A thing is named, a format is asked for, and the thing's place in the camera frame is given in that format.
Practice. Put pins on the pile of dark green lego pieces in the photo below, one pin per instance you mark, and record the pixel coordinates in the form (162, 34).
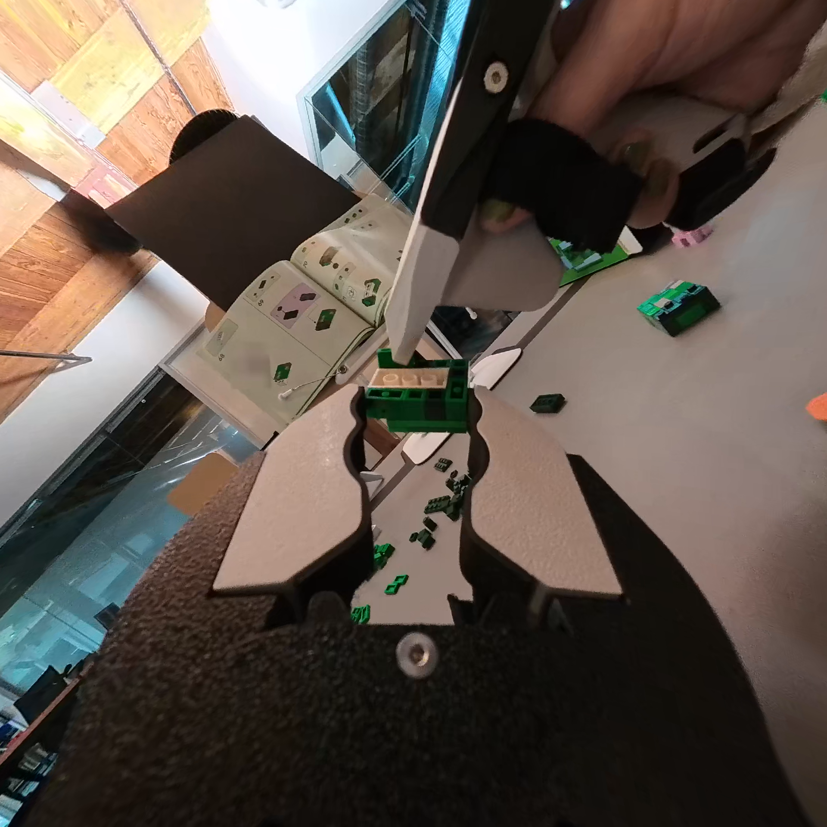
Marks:
(446, 504)

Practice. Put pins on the white book stand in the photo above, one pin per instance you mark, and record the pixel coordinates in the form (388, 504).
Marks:
(494, 368)

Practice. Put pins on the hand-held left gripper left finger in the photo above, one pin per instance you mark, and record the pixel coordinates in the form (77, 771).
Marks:
(303, 504)

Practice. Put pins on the green and white lego assembly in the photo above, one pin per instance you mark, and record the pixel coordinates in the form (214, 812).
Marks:
(420, 404)

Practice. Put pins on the person's right hand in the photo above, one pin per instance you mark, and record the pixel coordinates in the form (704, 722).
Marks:
(678, 45)

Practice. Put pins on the black backdrop panel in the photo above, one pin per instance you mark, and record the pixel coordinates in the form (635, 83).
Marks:
(226, 207)

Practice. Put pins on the cork board sign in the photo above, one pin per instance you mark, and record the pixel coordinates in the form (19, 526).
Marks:
(200, 484)

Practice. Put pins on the pink lego pig figure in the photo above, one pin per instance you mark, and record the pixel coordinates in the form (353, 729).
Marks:
(691, 237)

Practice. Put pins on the round black lamp head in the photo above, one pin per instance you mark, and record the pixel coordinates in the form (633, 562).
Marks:
(194, 129)

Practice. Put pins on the green lego set box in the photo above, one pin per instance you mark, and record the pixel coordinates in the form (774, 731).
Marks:
(588, 258)

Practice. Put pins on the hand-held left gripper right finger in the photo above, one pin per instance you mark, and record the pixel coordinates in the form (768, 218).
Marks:
(536, 510)

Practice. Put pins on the orange brick separator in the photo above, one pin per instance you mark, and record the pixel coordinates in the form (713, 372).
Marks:
(819, 407)

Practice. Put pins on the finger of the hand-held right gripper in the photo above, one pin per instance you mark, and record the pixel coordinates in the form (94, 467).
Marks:
(420, 284)

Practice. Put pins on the dark green lego plate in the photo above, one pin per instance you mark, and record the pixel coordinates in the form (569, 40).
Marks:
(548, 403)

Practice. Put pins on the pile of bright green lego pieces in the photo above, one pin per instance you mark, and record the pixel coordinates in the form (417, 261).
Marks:
(381, 555)

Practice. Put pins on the small lego creeper head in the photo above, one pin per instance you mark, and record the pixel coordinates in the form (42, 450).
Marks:
(678, 310)

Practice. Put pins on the lego instruction book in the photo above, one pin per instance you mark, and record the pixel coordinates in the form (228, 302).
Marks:
(291, 310)

